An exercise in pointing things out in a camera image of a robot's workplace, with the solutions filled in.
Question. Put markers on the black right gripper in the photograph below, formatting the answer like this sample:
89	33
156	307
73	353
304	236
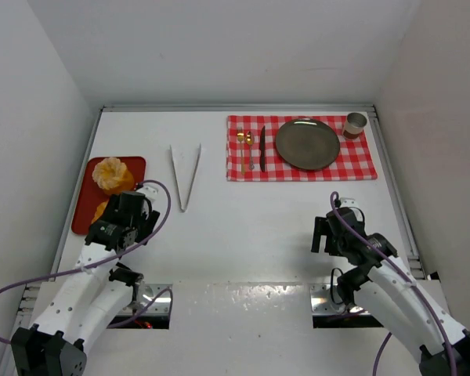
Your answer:
321	231

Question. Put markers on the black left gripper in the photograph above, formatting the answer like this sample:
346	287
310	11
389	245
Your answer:
115	205

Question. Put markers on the silver metal tongs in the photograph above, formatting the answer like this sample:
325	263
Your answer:
185	167

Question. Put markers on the orange bread roll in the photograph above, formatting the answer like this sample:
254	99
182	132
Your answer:
99	211

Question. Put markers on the sugared round bread bun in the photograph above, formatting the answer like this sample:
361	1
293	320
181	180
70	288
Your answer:
112	176

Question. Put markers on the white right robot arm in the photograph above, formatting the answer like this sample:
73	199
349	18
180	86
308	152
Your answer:
380	283

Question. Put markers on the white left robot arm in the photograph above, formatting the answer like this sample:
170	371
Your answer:
59	340

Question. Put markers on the dark round plate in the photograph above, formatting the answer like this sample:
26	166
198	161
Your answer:
307	144

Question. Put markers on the red checkered cloth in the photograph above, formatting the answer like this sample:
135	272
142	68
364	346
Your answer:
274	148

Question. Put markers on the metal cup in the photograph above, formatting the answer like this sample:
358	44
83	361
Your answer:
354	125

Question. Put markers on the black knife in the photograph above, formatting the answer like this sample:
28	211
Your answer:
262	149

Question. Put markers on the gold fork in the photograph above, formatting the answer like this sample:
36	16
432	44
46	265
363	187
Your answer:
241	141

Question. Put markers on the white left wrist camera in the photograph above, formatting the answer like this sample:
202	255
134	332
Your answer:
148	191

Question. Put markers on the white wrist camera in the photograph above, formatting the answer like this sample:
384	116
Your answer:
345	202
148	191

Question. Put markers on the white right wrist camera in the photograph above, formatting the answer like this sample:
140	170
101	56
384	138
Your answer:
345	202

